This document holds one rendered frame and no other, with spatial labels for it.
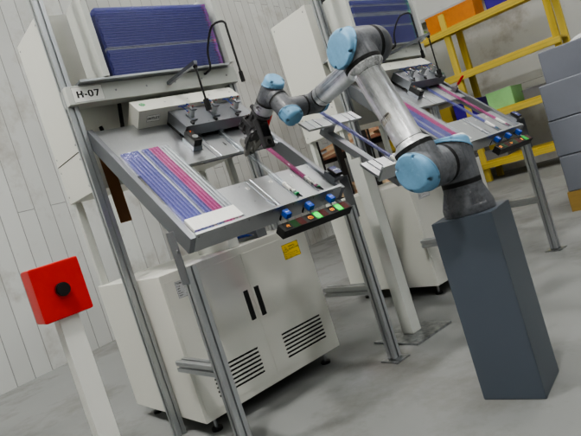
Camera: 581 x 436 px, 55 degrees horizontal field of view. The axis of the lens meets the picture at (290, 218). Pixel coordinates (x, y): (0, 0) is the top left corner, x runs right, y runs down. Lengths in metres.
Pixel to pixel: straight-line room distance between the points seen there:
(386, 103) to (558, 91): 2.90
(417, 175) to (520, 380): 0.66
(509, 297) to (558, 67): 3.33
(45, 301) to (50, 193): 3.30
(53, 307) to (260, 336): 0.86
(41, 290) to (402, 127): 1.10
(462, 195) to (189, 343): 1.08
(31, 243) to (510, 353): 3.84
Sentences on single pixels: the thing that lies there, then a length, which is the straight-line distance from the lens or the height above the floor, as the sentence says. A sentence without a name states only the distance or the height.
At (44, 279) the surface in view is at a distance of 1.71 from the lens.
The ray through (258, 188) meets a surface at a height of 0.81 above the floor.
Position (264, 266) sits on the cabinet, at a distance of 2.25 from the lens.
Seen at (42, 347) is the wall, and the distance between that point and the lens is 4.75.
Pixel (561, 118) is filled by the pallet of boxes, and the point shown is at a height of 0.67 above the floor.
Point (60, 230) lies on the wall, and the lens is 4.93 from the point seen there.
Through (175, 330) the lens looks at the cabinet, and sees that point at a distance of 2.05.
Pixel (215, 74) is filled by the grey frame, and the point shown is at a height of 1.35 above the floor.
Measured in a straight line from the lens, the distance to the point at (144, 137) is 2.25.
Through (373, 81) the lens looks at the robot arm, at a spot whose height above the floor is 0.99.
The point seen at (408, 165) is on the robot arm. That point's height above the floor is 0.74.
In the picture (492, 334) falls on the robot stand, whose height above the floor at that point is 0.20.
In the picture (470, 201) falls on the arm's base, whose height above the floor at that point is 0.59.
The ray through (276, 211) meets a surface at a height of 0.72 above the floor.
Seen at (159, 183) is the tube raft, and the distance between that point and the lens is 1.96.
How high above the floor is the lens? 0.78
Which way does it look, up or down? 3 degrees down
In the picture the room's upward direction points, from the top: 18 degrees counter-clockwise
